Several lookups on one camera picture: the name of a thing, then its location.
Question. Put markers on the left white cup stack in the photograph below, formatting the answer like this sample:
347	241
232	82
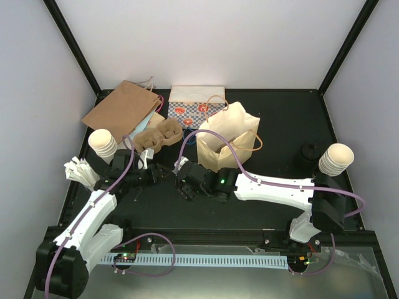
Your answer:
104	144

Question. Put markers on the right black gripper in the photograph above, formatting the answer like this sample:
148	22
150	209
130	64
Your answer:
186	192

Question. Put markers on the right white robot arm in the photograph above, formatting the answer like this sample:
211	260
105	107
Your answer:
321	211

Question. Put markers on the blue checkered bakery bag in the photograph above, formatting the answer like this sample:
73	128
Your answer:
190	104

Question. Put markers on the light blue paper bag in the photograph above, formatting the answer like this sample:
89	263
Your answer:
150	121

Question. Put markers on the crumpled white paper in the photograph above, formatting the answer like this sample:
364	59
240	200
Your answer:
80	171

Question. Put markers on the black frame post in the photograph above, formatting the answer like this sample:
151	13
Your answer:
354	32
73	45

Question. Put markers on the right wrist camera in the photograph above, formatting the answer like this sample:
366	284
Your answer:
178	164

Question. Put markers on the small green circuit board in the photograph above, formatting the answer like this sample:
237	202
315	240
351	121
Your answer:
125	257

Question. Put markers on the right white cup stack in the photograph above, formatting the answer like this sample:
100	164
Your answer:
336	159

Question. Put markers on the brown kraft paper bag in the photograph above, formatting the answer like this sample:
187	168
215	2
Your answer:
122	110

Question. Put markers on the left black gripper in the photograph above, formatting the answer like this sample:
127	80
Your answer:
155	173

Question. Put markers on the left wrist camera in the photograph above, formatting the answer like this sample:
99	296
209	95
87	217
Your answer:
145	156

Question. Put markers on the white cup stack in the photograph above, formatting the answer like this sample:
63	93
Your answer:
336	159
104	144

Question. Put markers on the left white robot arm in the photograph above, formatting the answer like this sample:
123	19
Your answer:
66	258

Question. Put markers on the cream paper bag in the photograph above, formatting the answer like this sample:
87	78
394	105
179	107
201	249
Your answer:
231	138

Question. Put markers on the light blue cable duct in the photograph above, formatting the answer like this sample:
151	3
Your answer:
202	260

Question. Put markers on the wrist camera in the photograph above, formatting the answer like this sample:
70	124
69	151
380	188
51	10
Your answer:
145	156
178	164

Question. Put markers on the right black frame post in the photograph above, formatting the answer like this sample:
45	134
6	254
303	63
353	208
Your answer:
354	32

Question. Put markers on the left black frame post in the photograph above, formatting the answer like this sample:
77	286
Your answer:
73	45

